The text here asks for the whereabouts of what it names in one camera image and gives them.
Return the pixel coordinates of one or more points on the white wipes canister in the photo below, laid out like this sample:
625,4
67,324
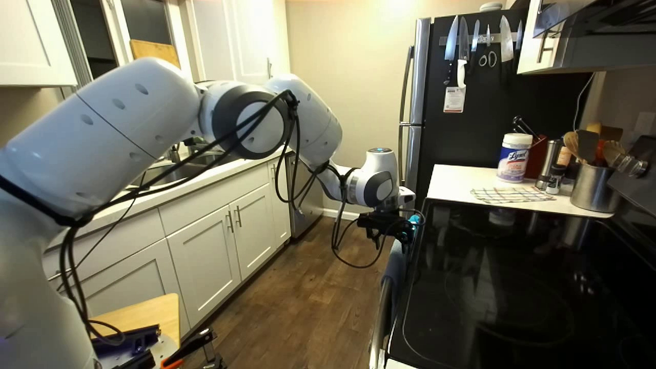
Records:
514,159

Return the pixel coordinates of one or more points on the grey towel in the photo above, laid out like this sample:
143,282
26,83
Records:
394,269

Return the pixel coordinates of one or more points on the small glass shaker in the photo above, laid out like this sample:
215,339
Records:
554,182

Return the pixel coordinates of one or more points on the black tongs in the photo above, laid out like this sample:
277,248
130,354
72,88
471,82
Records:
521,125

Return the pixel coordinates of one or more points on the magnetic knife strip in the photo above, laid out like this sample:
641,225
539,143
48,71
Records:
479,39

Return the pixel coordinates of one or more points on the wooden cutting board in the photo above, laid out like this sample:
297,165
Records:
154,51

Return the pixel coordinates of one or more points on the black refrigerator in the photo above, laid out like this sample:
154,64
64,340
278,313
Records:
487,143

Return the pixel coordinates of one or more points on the steel sink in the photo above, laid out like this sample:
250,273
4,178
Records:
169,174

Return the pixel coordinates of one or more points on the black glass stove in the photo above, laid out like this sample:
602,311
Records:
512,287

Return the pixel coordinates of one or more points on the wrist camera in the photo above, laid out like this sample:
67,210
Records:
369,221

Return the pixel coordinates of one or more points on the white bowl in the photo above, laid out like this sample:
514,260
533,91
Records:
491,6

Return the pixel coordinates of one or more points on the bottle with orange label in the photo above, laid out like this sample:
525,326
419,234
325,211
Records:
564,156

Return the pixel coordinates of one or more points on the checkered towel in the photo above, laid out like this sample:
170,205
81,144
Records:
512,195

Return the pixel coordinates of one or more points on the orange and black clamp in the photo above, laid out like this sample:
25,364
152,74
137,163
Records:
190,344

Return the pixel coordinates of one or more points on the narrow steel knife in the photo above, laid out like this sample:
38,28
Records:
475,36
519,33

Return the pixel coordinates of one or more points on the dark range hood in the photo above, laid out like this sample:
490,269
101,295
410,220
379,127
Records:
605,36

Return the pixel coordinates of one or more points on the white base cabinets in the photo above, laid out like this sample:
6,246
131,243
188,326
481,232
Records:
205,256

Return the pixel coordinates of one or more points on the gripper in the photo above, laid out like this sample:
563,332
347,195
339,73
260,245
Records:
403,233

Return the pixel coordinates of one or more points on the red container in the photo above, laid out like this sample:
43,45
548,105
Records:
537,159

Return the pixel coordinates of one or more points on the steel tap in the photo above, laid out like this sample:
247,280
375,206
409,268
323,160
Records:
177,151

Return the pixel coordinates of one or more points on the white wall cabinet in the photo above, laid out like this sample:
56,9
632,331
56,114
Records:
241,36
31,41
530,46

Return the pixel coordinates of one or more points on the window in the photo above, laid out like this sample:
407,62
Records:
102,25

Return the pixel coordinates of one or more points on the broad steel knife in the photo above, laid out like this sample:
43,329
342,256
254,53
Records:
506,38

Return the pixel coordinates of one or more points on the bunch of kitchen utensils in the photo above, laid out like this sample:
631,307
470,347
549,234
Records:
587,146

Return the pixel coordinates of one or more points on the scissors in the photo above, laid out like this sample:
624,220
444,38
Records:
488,59

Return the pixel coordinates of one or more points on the steel utensil crock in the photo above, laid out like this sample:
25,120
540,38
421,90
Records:
592,189

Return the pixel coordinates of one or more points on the steel dishwasher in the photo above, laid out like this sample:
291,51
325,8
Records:
310,205

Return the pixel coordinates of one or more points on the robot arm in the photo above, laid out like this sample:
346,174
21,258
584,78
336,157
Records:
102,133

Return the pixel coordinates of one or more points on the steel pepper grinder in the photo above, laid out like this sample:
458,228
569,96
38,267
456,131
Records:
548,159

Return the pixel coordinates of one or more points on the paper note on refrigerator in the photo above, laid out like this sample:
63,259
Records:
454,100

